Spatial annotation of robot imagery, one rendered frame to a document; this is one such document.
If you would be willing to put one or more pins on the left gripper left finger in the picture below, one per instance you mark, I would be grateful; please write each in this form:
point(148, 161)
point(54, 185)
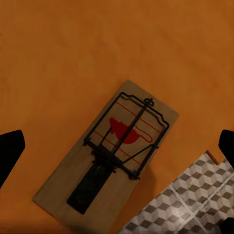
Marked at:
point(12, 145)

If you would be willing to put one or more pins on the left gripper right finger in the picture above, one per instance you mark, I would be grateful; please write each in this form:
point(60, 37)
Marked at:
point(226, 145)

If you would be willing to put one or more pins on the cabinet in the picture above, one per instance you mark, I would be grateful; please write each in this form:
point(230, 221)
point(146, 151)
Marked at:
point(62, 61)

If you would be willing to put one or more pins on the mousetrap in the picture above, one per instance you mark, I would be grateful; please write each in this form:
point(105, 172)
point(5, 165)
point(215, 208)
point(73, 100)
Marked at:
point(89, 188)

